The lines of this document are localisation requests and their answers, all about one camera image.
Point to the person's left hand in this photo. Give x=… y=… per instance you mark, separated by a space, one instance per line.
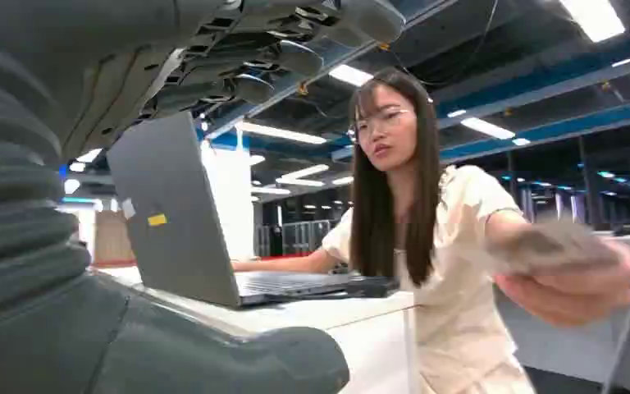
x=570 y=296

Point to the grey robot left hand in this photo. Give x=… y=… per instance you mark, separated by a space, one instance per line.
x=103 y=49

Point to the stack of cards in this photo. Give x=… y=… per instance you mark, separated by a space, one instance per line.
x=554 y=247

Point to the person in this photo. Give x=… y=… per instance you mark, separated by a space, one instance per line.
x=456 y=304

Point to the white sticker on laptop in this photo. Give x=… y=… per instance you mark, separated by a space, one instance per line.
x=128 y=209

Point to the ribbed grey left arm sleeve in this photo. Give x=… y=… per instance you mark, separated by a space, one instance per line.
x=10 y=190

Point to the yellow sticker on laptop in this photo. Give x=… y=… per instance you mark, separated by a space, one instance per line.
x=157 y=219

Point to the grey laptop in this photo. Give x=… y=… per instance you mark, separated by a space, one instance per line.
x=179 y=217

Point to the ceiling light panel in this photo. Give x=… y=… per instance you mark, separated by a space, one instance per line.
x=350 y=75
x=301 y=176
x=593 y=17
x=488 y=128
x=282 y=132

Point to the brown wooden panel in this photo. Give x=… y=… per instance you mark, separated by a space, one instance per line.
x=114 y=236

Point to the white pillar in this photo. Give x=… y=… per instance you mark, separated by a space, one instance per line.
x=230 y=201

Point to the glasses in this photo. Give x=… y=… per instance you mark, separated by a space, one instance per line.
x=380 y=123

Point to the metal rack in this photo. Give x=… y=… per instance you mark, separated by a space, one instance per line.
x=304 y=236

